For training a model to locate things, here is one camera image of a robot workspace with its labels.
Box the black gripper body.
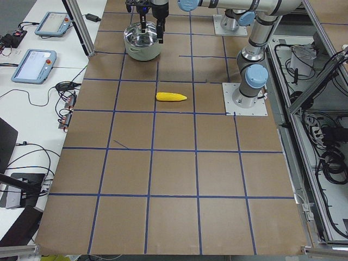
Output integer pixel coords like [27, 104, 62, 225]
[125, 0, 169, 30]

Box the glass pot lid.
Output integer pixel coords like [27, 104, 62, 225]
[123, 21, 158, 47]

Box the pale green steel pot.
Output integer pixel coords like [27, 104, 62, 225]
[123, 21, 161, 61]

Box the yellow corn cob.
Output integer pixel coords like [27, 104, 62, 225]
[156, 92, 187, 102]

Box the black power adapter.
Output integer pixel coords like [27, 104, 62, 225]
[85, 14, 101, 22]

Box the upper teach pendant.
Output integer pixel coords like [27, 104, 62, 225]
[34, 11, 71, 37]

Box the teach pendant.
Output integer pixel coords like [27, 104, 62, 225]
[11, 49, 57, 84]
[34, 11, 71, 37]

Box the lower teach pendant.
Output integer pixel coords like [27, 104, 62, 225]
[11, 49, 57, 84]

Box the aluminium frame post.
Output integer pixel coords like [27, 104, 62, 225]
[62, 0, 95, 57]

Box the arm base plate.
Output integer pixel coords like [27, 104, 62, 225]
[222, 83, 268, 116]
[213, 15, 248, 37]

